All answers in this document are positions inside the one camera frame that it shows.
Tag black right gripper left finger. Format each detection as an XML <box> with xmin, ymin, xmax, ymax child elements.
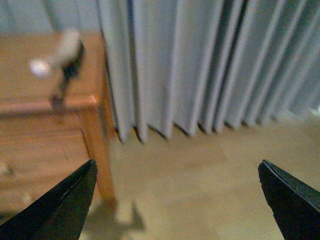
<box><xmin>0</xmin><ymin>159</ymin><xmax>98</xmax><ymax>240</ymax></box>

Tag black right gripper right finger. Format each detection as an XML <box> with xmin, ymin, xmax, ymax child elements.
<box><xmin>258</xmin><ymin>159</ymin><xmax>320</xmax><ymax>240</ymax></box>

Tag pale green curtain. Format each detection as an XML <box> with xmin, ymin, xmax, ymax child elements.
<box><xmin>0</xmin><ymin>0</ymin><xmax>320</xmax><ymax>142</ymax></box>

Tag beige hand brush black bristles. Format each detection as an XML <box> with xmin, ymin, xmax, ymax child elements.
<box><xmin>29</xmin><ymin>28</ymin><xmax>83</xmax><ymax>79</ymax></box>

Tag wooden nightstand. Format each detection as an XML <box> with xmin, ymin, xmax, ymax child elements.
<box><xmin>0</xmin><ymin>31</ymin><xmax>117</xmax><ymax>222</ymax></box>

